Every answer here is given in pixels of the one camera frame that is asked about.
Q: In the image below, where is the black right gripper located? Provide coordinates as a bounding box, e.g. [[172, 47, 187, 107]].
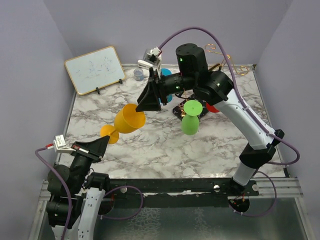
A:
[[135, 68, 196, 112]]

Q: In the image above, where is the green wine glass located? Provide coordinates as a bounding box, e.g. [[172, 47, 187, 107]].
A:
[[181, 100, 203, 136]]

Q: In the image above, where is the red wine glass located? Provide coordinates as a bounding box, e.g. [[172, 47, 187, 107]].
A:
[[206, 103, 220, 113]]

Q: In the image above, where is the blue wine glass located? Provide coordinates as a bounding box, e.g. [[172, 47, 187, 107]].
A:
[[161, 68, 173, 103]]

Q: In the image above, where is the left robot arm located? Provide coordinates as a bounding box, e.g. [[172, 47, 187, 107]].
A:
[[46, 135, 111, 240]]

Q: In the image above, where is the gold wire glass rack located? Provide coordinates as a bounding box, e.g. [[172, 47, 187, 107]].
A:
[[179, 43, 248, 118]]

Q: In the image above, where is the small whiteboard with stand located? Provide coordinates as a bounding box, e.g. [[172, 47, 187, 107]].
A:
[[64, 46, 126, 96]]

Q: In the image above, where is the small clear plastic jar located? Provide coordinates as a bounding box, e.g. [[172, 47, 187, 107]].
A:
[[133, 68, 145, 82]]

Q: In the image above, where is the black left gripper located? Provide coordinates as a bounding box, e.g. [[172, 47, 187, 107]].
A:
[[70, 134, 111, 192]]

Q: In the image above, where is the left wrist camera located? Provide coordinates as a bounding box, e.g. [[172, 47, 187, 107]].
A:
[[53, 134, 74, 154]]

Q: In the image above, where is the yellow wine glass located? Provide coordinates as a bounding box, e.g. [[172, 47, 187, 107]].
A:
[[100, 103, 146, 144]]

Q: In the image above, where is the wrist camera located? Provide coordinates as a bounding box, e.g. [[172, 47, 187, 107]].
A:
[[53, 134, 74, 154], [142, 46, 162, 72]]

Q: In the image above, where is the white eraser block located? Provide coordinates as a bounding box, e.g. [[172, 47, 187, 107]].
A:
[[137, 59, 153, 70]]

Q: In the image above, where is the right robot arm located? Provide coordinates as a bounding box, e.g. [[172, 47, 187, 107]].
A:
[[135, 43, 285, 196]]

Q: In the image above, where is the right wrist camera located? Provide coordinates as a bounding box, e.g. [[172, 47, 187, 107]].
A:
[[142, 46, 162, 72]]

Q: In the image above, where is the black marble rack base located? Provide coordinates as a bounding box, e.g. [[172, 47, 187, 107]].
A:
[[172, 93, 209, 121]]

